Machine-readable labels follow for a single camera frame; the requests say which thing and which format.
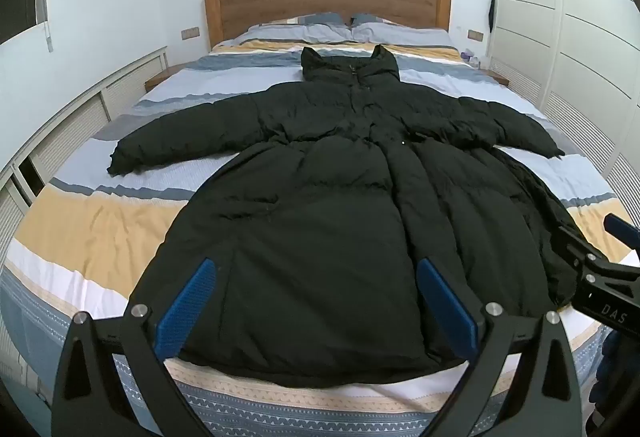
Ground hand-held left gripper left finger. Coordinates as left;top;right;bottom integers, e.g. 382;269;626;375
51;258;218;437

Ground white wardrobe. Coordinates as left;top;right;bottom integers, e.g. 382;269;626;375
487;0;640;198

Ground wooden nightstand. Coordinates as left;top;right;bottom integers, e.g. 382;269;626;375
480;68;510;87
145;64;187;93

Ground striped pillow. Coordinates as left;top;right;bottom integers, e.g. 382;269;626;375
351;14;451;47
235;12;353;45

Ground black puffer coat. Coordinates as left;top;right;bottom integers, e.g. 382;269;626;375
107;44;583;389

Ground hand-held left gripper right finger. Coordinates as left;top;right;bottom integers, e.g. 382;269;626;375
417;258;586;437

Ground striped duvet cover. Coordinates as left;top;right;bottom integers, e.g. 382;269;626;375
0;40;640;437

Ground white slatted cabinet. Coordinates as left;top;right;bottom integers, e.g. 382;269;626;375
0;46;168;268

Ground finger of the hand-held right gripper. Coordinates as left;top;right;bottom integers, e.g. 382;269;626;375
556;223;613;285
603;214;640;252

